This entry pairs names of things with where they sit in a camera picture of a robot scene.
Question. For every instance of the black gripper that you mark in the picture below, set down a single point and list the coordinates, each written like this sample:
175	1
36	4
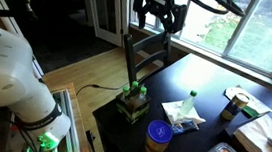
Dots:
172	16

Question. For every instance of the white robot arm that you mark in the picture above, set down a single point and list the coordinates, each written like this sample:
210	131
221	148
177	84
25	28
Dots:
29	99

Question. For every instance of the blue yellow tin can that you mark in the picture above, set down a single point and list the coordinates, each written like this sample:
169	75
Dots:
236	104

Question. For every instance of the dark wooden chair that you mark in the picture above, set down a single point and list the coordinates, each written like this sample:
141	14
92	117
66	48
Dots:
136	59

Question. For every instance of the green bottle carrier pack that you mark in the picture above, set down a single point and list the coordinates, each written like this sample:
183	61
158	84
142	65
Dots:
133	102

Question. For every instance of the white crumpled napkin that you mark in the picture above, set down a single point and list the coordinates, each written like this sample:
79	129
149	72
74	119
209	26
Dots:
174	114

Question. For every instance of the clear bottle green cap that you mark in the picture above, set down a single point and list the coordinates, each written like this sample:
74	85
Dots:
188	103

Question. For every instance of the white paper with green card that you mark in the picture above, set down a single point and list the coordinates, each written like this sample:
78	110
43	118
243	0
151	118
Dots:
255	108

